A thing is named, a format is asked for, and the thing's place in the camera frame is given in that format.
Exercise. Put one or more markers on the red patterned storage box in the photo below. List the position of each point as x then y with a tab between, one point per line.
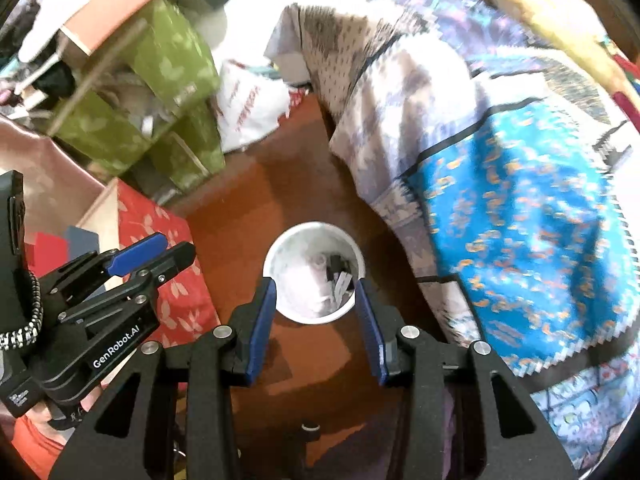
165	225

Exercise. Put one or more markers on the white silvery wrapper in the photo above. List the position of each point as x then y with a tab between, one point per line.
344	286

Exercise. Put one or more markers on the white plastic bucket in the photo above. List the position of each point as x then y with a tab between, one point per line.
300	285

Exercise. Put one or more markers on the green leaf-print storage box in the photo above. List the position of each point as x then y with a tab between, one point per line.
165	60

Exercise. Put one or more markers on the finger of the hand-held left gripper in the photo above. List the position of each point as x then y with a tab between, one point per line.
170	261
137	253

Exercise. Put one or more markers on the white cloth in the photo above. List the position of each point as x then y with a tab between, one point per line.
55	5

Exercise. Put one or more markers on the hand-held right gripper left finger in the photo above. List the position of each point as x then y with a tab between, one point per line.
262	325

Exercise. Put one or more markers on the pink shiny cloth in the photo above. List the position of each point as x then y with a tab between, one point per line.
55	170

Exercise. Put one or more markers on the orange cardboard box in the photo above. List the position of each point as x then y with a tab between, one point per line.
125	0

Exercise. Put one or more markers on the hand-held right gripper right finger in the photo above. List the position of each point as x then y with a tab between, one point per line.
371	330

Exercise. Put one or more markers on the white plastic bag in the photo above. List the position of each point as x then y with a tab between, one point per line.
247	105

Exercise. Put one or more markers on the colourful quilt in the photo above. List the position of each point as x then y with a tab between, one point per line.
550	15

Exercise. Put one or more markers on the patchwork bedspread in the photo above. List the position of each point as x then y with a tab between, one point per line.
500	200

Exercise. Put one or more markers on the person's left forearm orange sleeve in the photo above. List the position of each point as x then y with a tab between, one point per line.
37	442

